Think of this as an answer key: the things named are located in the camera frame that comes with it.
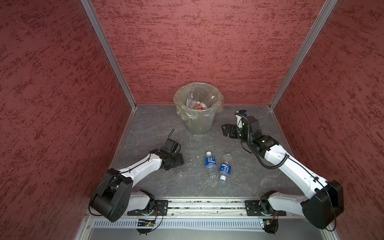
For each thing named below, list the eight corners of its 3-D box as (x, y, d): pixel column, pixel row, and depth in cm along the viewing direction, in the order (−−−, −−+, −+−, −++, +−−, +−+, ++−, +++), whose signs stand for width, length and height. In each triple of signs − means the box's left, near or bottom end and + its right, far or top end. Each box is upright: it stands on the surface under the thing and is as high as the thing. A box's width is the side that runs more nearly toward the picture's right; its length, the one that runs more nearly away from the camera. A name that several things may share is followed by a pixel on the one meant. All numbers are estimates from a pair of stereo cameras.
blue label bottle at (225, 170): (220, 181, 84) (221, 178, 80) (218, 166, 90) (219, 162, 86) (230, 181, 84) (232, 178, 80) (228, 166, 90) (230, 162, 86)
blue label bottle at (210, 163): (205, 179, 85) (205, 176, 81) (204, 153, 96) (204, 149, 91) (216, 179, 85) (217, 176, 81) (214, 153, 96) (215, 149, 91)
